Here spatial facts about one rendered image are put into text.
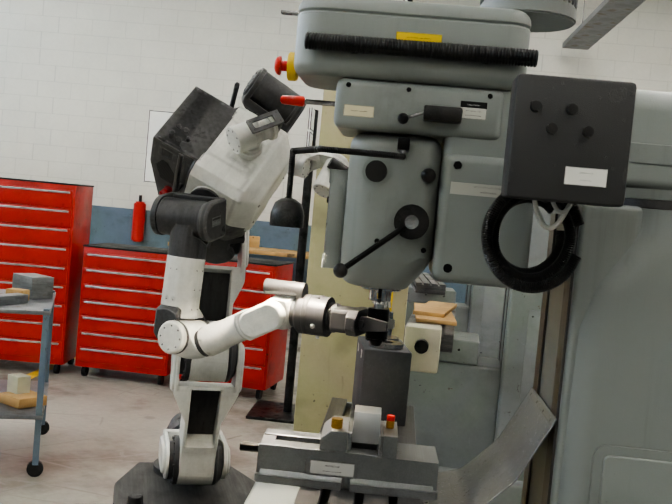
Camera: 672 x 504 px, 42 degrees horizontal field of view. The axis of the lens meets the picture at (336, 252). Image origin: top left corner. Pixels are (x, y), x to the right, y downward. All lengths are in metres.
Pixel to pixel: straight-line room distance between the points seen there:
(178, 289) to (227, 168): 0.32
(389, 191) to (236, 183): 0.49
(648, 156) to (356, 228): 0.59
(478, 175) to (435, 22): 0.31
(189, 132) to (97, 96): 9.42
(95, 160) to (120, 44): 1.48
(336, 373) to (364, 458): 1.97
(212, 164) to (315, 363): 1.67
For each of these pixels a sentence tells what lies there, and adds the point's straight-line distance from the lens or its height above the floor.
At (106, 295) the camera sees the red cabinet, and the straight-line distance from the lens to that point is 6.87.
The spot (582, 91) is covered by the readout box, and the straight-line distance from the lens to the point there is 1.56.
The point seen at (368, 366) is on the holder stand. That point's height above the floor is 1.08.
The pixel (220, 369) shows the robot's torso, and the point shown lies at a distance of 2.50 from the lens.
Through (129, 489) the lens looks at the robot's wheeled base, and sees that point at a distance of 2.81.
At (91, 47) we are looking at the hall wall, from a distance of 11.73.
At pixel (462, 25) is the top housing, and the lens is 1.80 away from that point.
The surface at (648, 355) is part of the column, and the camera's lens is 1.78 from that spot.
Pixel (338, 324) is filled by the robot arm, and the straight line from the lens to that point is 1.88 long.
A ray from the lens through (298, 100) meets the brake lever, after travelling 2.00.
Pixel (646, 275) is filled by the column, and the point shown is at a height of 1.40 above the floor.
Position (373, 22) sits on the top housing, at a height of 1.84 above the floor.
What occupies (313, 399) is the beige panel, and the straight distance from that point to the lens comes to 3.70.
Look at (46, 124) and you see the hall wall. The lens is 11.81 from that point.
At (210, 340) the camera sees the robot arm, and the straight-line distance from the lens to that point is 2.03.
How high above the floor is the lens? 1.47
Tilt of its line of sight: 3 degrees down
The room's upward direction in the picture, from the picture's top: 5 degrees clockwise
